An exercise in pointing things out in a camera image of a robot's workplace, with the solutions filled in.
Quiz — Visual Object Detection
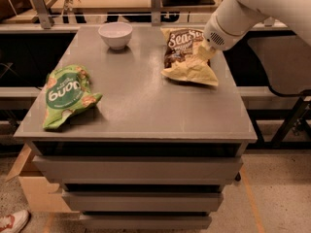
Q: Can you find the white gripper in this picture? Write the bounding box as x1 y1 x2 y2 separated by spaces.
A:
197 15 240 61

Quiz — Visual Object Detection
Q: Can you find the brown sea salt chip bag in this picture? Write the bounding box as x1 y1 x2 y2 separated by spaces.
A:
161 28 219 86

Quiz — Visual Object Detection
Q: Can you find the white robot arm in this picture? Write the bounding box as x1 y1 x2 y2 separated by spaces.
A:
203 0 311 50

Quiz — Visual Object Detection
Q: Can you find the green rice chip bag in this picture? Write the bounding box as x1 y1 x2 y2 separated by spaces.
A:
43 64 102 130

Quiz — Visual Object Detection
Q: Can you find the white ceramic bowl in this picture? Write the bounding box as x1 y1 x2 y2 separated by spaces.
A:
98 22 133 50

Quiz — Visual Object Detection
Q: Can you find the top grey drawer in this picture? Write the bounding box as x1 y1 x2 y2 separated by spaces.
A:
33 156 242 184

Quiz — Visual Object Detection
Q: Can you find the grey drawer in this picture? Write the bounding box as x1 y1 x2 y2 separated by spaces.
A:
80 215 212 230
62 191 224 212
33 156 242 184

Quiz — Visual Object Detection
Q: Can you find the middle grey drawer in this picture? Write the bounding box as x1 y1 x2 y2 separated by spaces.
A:
62 191 224 212

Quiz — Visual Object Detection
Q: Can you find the bottom grey drawer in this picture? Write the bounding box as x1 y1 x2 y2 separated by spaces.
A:
80 215 212 230

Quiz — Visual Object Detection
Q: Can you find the wooden box on floor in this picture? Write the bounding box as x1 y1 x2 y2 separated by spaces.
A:
6 145 72 213

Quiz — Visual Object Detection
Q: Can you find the white red sneaker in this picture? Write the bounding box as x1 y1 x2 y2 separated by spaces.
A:
0 210 30 233

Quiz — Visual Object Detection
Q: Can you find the middle metal rail bracket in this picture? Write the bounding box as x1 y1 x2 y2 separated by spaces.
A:
151 0 161 26

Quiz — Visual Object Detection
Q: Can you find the left metal rail bracket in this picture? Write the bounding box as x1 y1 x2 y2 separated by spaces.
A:
31 0 53 29

